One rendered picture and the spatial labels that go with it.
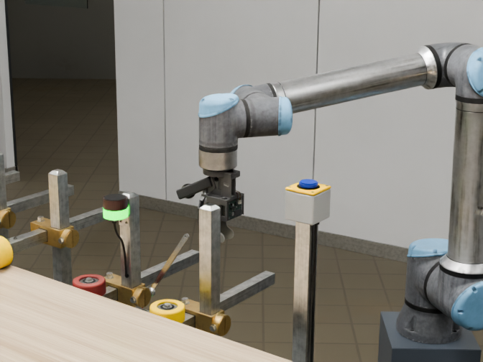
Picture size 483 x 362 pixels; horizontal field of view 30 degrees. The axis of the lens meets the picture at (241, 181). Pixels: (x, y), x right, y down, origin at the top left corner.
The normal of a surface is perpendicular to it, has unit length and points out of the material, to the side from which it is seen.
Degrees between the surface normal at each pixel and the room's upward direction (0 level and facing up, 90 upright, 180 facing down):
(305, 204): 90
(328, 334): 0
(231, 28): 90
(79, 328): 0
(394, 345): 0
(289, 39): 90
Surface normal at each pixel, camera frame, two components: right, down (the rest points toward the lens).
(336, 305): 0.01, -0.96
